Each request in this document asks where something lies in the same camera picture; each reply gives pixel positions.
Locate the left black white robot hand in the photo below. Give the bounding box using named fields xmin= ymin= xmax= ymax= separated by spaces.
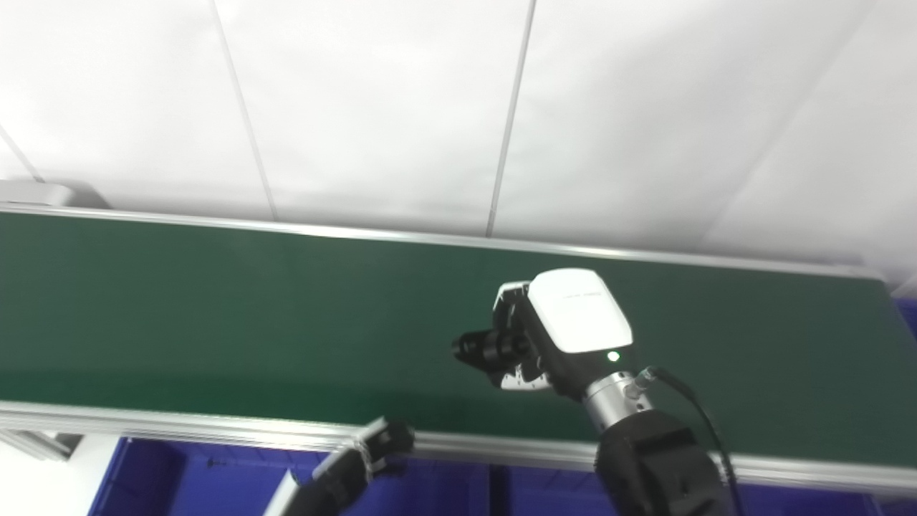
xmin=261 ymin=416 xmax=416 ymax=516

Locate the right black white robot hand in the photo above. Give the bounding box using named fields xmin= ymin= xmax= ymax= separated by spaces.
xmin=491 ymin=269 xmax=635 ymax=403

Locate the black flanged metal part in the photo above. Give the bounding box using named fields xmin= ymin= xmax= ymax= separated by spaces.
xmin=451 ymin=328 xmax=535 ymax=375

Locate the green conveyor belt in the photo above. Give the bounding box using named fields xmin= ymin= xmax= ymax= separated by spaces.
xmin=0 ymin=203 xmax=917 ymax=499
xmin=0 ymin=211 xmax=917 ymax=470

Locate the grey conveyor motor box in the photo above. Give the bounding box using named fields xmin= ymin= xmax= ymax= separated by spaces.
xmin=0 ymin=180 xmax=110 ymax=210

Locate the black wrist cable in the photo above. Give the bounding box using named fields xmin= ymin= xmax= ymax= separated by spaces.
xmin=636 ymin=365 xmax=747 ymax=516

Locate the aluminium conveyor support bracket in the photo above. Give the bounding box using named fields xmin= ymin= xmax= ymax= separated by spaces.
xmin=0 ymin=429 xmax=84 ymax=461

